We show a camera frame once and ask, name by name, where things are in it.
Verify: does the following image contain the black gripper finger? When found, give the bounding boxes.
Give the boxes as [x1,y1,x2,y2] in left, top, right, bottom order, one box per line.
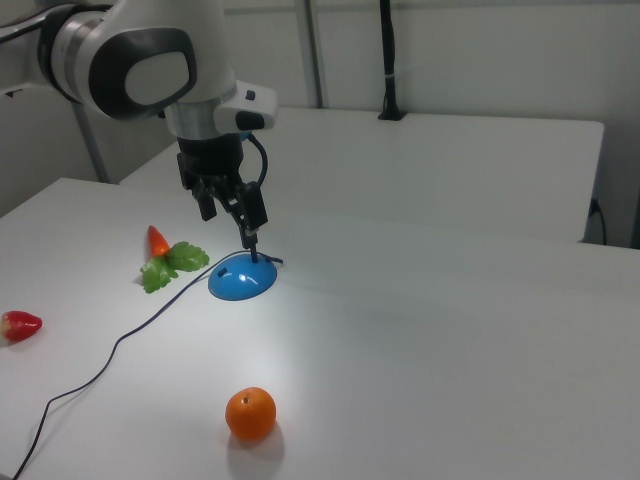
[188,176,222,223]
[216,176,270,233]

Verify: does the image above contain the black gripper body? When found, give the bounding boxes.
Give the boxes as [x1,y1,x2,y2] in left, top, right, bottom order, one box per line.
[175,134,247,201]

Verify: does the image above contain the blue gooseneck desk lamp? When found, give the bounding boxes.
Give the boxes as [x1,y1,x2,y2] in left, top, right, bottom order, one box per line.
[207,129,279,303]

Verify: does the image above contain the toy carrot with green leaves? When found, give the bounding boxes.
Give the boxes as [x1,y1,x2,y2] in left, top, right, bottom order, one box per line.
[139,225,212,296]

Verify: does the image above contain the black pole with clamp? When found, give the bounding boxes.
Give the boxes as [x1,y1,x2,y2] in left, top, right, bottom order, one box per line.
[376,0,409,123]

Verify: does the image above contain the orange toy mandarin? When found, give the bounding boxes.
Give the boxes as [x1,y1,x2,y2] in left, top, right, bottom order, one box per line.
[224,386,278,442]

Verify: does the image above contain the red toy strawberry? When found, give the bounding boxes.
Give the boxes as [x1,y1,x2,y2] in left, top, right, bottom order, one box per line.
[0,310,44,344]

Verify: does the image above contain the black lamp power cord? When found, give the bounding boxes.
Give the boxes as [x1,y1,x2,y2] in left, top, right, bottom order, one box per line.
[9,254,284,480]

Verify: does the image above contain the black wall plug cable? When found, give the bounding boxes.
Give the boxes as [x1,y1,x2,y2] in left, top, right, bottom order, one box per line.
[589,196,609,247]

